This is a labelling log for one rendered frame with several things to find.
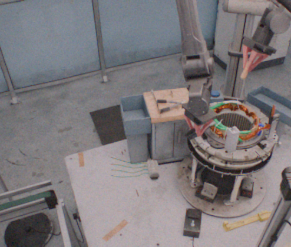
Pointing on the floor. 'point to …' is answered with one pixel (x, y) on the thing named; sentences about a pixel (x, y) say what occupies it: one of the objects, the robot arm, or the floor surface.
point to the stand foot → (39, 219)
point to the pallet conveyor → (5, 211)
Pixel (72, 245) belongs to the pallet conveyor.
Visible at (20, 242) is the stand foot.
